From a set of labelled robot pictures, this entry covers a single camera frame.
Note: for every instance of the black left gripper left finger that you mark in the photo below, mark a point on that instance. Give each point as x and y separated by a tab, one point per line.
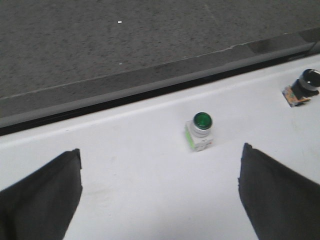
41	205

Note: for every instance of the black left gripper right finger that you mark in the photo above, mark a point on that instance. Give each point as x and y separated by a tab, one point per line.
280	203

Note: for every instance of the grey granite counter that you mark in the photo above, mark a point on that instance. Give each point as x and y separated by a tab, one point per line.
61	55

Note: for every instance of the green pilot light switch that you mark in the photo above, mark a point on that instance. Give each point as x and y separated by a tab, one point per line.
198	131

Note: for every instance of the black selector switch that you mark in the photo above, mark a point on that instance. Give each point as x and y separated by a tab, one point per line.
303	89

